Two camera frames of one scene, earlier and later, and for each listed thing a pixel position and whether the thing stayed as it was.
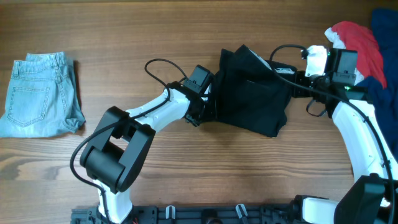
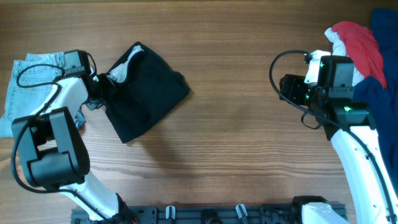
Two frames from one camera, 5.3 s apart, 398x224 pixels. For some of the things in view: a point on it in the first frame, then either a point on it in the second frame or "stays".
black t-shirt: [248, 94] → [143, 86]
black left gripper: [204, 107] → [101, 88]
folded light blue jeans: [42, 99] stays
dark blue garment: [384, 28] stays
